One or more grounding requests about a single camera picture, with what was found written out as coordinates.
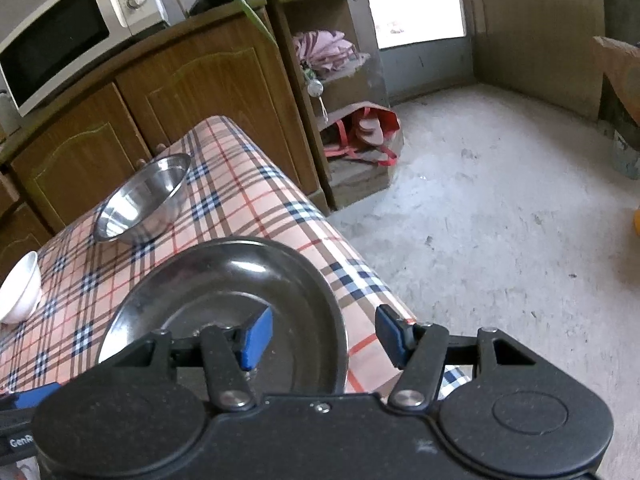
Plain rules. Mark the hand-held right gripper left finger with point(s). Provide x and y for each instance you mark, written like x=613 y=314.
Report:
x=256 y=340

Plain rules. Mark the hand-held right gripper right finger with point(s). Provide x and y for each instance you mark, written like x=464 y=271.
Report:
x=391 y=335

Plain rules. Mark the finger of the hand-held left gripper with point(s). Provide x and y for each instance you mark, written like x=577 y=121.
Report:
x=30 y=396

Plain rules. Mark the large steel plate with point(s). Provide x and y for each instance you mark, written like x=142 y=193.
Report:
x=220 y=280

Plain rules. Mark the wide white bowl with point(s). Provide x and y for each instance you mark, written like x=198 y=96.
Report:
x=20 y=290

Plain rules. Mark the steel bowl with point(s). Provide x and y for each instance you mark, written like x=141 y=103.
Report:
x=135 y=205

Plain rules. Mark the plaid tablecloth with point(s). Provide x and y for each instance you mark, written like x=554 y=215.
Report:
x=250 y=195

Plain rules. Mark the open wooden shelf unit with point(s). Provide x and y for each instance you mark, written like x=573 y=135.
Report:
x=350 y=185

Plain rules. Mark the red bag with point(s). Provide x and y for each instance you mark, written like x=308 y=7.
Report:
x=380 y=130

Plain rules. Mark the long wooden sideboard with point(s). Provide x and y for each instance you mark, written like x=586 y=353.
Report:
x=200 y=95

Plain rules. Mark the hanging white round ornament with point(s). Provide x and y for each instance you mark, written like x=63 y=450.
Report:
x=316 y=87

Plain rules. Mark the pink cloth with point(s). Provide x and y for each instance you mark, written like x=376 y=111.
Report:
x=325 y=55

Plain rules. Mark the green leaf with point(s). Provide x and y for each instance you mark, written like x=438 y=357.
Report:
x=252 y=12

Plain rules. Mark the window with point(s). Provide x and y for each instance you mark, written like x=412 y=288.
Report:
x=415 y=5

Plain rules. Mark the cardboard sheet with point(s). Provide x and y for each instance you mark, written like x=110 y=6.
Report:
x=540 y=35

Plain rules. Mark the white microwave oven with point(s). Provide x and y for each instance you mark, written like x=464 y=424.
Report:
x=55 y=45

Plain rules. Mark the cardboard box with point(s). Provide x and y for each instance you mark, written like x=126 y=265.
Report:
x=622 y=70

